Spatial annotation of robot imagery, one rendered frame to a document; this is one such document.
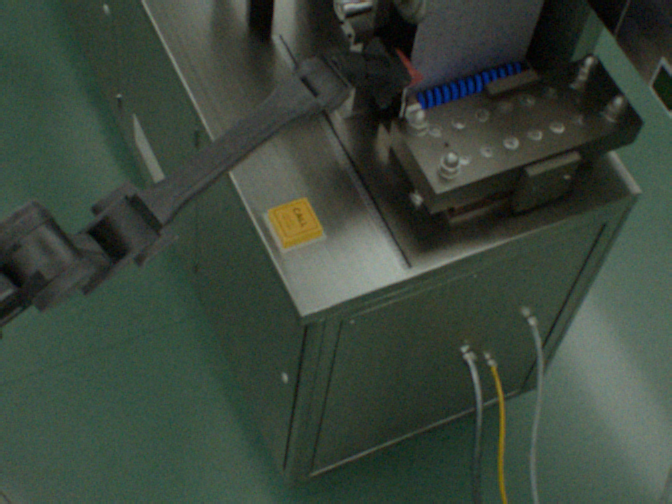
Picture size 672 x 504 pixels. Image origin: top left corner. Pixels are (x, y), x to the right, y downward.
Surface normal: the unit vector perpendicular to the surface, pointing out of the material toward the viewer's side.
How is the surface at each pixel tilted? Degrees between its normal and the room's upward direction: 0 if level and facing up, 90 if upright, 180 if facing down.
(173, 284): 0
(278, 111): 21
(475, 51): 90
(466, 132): 0
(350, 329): 90
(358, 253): 0
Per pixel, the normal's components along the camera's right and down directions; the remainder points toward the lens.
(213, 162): 0.31, -0.25
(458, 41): 0.42, 0.79
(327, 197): 0.09, -0.52
